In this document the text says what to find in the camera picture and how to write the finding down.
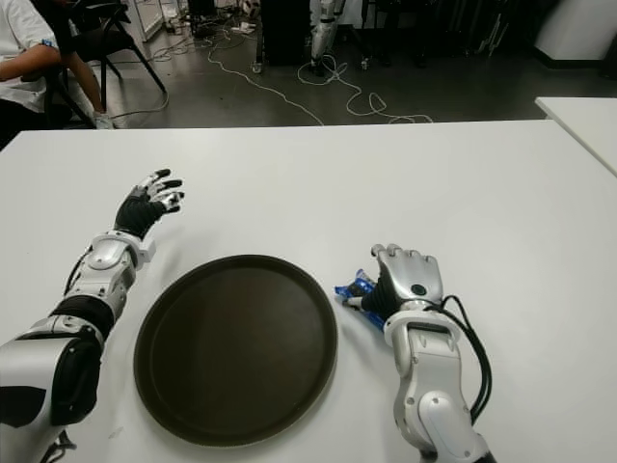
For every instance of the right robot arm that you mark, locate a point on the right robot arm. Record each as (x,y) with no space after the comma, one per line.
(434,381)

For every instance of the round dark brown tray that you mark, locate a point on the round dark brown tray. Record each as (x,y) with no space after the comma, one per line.
(236,347)

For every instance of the white glass cabinet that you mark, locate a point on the white glass cabinet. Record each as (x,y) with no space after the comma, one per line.
(147,19)

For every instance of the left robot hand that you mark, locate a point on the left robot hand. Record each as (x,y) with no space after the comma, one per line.
(137,212)

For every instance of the white curved panel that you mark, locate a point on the white curved panel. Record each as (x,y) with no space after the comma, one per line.
(578,29)

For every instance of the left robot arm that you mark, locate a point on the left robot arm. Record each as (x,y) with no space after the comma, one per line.
(58,357)

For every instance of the blue Oreo cookie packet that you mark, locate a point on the blue Oreo cookie packet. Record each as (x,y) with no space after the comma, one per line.
(354,287)

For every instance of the white side table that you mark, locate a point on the white side table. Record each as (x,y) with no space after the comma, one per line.
(588,125)

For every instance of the black chair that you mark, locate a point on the black chair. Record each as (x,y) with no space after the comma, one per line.
(101,34)

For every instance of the seated person white shirt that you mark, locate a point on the seated person white shirt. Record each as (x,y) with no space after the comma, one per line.
(19,48)

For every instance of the silver humanoid robot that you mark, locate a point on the silver humanoid robot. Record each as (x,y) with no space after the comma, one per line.
(323,34)

